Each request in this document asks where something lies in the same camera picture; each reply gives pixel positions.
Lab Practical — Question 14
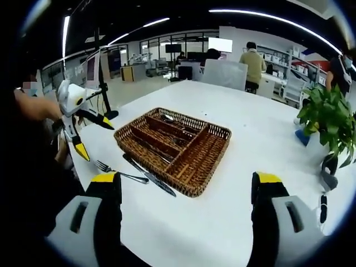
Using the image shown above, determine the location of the person's dark clothing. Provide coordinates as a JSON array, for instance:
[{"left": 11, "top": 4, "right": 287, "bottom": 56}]
[{"left": 7, "top": 66, "right": 87, "bottom": 244}]

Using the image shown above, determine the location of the white mesh chair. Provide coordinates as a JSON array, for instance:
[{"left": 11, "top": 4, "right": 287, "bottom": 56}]
[{"left": 283, "top": 71, "right": 307, "bottom": 108}]

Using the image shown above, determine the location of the small white and black device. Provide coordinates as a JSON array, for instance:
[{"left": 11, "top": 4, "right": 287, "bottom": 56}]
[{"left": 319, "top": 194, "right": 328, "bottom": 224}]

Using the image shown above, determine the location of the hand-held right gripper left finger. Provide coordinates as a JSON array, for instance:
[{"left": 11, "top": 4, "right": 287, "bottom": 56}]
[{"left": 44, "top": 171, "right": 126, "bottom": 267}]

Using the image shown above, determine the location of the bright white screen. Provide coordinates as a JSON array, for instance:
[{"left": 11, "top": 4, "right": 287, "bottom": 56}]
[{"left": 207, "top": 37, "right": 234, "bottom": 54}]

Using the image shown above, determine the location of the small blue object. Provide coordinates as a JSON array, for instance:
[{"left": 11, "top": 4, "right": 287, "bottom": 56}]
[{"left": 294, "top": 127, "right": 312, "bottom": 147}]

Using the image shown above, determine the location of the grey and black object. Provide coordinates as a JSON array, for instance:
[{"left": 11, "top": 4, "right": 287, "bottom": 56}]
[{"left": 320, "top": 154, "right": 339, "bottom": 193}]

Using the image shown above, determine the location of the white storage shelving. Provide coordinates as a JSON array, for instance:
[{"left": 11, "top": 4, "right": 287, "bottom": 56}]
[{"left": 257, "top": 45, "right": 332, "bottom": 93}]

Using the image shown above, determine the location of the ceiling light strip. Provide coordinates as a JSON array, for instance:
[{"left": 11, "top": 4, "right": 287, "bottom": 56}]
[
  {"left": 107, "top": 17, "right": 171, "bottom": 47},
  {"left": 62, "top": 15, "right": 71, "bottom": 58},
  {"left": 208, "top": 9, "right": 343, "bottom": 56}
]

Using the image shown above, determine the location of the steel spoon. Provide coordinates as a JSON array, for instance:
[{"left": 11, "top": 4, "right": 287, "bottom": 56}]
[{"left": 160, "top": 114, "right": 196, "bottom": 132}]

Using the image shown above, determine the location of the green plant in white pot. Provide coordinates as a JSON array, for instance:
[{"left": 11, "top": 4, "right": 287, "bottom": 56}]
[{"left": 295, "top": 84, "right": 356, "bottom": 175}]

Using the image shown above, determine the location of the black floor stand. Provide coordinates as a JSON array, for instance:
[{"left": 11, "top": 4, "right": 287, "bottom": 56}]
[{"left": 83, "top": 26, "right": 120, "bottom": 120}]

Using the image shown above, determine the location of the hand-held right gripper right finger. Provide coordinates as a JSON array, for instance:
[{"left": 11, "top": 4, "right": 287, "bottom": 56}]
[{"left": 249, "top": 171, "right": 329, "bottom": 267}]

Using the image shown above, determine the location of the large white office chair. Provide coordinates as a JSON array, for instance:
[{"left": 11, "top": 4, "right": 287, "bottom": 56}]
[{"left": 200, "top": 58, "right": 249, "bottom": 92}]

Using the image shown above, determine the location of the brown wicker utensil storage tray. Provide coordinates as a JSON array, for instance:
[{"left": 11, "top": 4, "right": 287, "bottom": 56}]
[{"left": 113, "top": 107, "right": 233, "bottom": 198}]

